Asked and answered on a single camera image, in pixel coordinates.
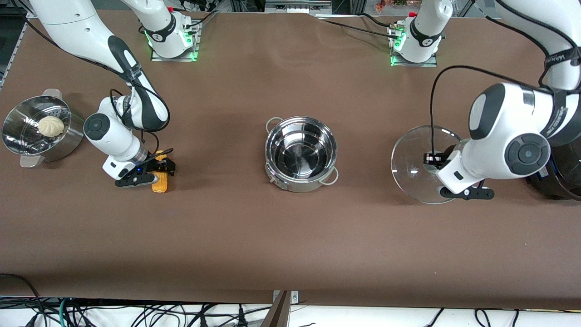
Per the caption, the white steamed bun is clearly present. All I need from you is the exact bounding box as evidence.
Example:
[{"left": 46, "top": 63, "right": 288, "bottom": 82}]
[{"left": 37, "top": 115, "right": 65, "bottom": 137}]

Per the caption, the yellow corn cob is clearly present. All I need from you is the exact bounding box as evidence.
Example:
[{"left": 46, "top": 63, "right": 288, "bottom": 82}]
[{"left": 152, "top": 151, "right": 169, "bottom": 193}]

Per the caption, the steel steamer pot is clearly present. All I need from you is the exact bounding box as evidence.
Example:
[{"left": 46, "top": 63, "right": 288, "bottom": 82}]
[{"left": 1, "top": 89, "right": 86, "bottom": 168}]

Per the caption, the orange decoration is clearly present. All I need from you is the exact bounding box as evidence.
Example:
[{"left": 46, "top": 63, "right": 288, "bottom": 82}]
[{"left": 374, "top": 0, "right": 411, "bottom": 13}]

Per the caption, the black round appliance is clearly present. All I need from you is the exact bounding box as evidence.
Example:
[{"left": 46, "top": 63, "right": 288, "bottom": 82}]
[{"left": 526, "top": 114, "right": 581, "bottom": 200}]

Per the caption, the glass pot lid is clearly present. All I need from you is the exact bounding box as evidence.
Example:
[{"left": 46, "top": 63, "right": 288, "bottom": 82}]
[{"left": 391, "top": 125, "right": 463, "bottom": 205}]

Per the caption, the steel pot with grey handles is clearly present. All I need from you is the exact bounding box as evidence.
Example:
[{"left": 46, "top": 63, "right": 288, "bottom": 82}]
[{"left": 265, "top": 116, "right": 340, "bottom": 193}]

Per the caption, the aluminium frame rail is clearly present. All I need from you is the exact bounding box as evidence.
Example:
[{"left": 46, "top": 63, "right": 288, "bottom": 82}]
[{"left": 0, "top": 20, "right": 29, "bottom": 89}]

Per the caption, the grey metal box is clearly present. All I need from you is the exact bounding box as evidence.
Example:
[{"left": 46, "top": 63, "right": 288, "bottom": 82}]
[{"left": 265, "top": 0, "right": 333, "bottom": 14}]

